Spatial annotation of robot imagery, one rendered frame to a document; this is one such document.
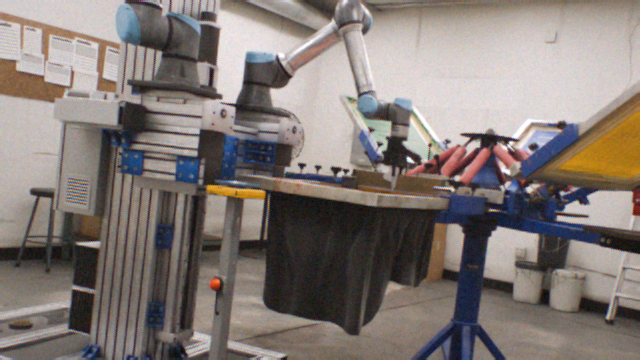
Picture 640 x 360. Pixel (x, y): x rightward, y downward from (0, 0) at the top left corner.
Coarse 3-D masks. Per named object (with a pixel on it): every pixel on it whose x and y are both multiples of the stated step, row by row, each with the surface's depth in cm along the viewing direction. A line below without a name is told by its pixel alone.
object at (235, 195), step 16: (208, 192) 196; (224, 192) 192; (240, 192) 190; (256, 192) 196; (240, 208) 198; (224, 224) 198; (240, 224) 199; (224, 240) 198; (224, 256) 197; (224, 272) 197; (224, 288) 196; (224, 304) 197; (224, 320) 198; (224, 336) 199; (224, 352) 200
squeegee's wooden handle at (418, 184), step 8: (360, 176) 263; (368, 176) 260; (376, 176) 258; (400, 176) 252; (408, 176) 250; (416, 176) 248; (360, 184) 263; (368, 184) 260; (376, 184) 258; (384, 184) 256; (400, 184) 252; (408, 184) 250; (416, 184) 248; (424, 184) 246; (432, 184) 244; (440, 184) 242; (416, 192) 248; (424, 192) 246; (432, 192) 244
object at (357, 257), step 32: (288, 224) 220; (320, 224) 212; (352, 224) 205; (288, 256) 221; (320, 256) 213; (352, 256) 205; (288, 288) 221; (320, 288) 213; (352, 288) 204; (320, 320) 214; (352, 320) 203
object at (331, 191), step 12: (240, 180) 221; (252, 180) 218; (264, 180) 214; (276, 180) 211; (288, 180) 238; (300, 180) 246; (288, 192) 208; (300, 192) 205; (312, 192) 203; (324, 192) 200; (336, 192) 197; (348, 192) 195; (360, 192) 192; (372, 204) 189; (384, 204) 192; (396, 204) 198; (408, 204) 204; (420, 204) 211; (432, 204) 218; (444, 204) 226
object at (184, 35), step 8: (168, 16) 206; (176, 16) 206; (184, 16) 206; (176, 24) 205; (184, 24) 207; (192, 24) 208; (176, 32) 205; (184, 32) 207; (192, 32) 208; (200, 32) 213; (168, 40) 204; (176, 40) 205; (184, 40) 207; (192, 40) 209; (168, 48) 206; (176, 48) 207; (184, 48) 207; (192, 48) 209; (192, 56) 210
